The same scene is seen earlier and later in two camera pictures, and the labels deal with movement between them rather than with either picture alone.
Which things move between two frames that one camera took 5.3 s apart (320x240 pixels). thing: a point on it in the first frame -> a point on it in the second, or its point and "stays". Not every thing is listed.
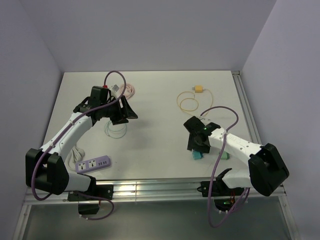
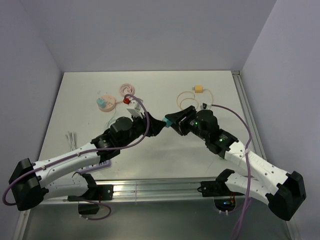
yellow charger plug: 198,88 stays
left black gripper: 125,113 -> 155,126
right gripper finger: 191,146 -> 175,117
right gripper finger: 204,149 -> 182,128
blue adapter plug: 197,155 -> 168,122
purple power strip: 94,163 stays
